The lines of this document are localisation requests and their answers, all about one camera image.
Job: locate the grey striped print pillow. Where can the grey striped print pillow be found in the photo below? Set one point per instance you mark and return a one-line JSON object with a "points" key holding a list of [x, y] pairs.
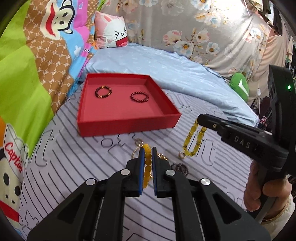
{"points": [[63, 160]]}

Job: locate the person's right hand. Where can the person's right hand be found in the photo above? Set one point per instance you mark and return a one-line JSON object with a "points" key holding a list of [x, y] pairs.
{"points": [[280, 189]]}

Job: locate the red jewelry tray box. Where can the red jewelry tray box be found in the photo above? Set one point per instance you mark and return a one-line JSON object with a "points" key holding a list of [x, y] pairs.
{"points": [[113, 103]]}

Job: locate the light blue quilt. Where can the light blue quilt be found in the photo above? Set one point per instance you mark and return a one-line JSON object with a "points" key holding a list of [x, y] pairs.
{"points": [[173, 72]]}

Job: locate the thin rose gold bangle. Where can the thin rose gold bangle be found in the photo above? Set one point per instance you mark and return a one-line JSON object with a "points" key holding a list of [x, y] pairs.
{"points": [[139, 143]]}

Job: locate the pink bunny face cushion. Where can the pink bunny face cushion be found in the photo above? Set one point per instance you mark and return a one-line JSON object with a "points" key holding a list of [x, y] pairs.
{"points": [[110, 31]]}

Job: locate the small gold hoop earring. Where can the small gold hoop earring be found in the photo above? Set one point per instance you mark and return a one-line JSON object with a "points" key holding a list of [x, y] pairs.
{"points": [[181, 155]]}

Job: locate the colourful monkey cartoon blanket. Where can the colourful monkey cartoon blanket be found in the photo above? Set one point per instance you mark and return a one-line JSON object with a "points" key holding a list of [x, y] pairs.
{"points": [[44, 48]]}

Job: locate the grey floral fabric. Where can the grey floral fabric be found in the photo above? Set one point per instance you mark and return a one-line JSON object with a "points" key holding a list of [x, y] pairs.
{"points": [[225, 36]]}

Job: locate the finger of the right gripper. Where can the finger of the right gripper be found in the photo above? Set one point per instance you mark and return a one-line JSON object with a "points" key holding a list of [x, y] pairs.
{"points": [[235, 134]]}

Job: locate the gold cuff bangle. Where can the gold cuff bangle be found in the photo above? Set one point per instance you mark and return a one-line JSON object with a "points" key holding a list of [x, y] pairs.
{"points": [[162, 156]]}

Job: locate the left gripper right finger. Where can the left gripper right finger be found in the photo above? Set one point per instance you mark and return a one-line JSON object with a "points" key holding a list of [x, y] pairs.
{"points": [[202, 211]]}

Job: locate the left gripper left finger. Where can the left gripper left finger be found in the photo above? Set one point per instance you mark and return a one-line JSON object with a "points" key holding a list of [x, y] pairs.
{"points": [[94, 211]]}

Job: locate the purple garnet bead strand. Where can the purple garnet bead strand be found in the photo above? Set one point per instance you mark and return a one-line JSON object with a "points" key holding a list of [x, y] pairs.
{"points": [[181, 168]]}

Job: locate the green plush toy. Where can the green plush toy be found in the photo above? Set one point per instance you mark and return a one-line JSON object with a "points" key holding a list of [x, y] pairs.
{"points": [[239, 84]]}

